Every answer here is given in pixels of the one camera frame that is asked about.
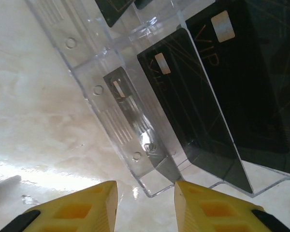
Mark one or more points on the black VIP card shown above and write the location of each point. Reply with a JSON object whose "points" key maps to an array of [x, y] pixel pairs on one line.
{"points": [[183, 108], [113, 12], [256, 84]]}

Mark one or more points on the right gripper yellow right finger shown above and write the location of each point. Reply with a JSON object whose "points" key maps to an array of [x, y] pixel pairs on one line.
{"points": [[191, 212]]}

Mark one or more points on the clear acrylic card stand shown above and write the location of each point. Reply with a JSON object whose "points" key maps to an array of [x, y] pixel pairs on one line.
{"points": [[99, 72]]}

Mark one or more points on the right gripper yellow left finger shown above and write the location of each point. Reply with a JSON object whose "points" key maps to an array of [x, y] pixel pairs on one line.
{"points": [[104, 205]]}

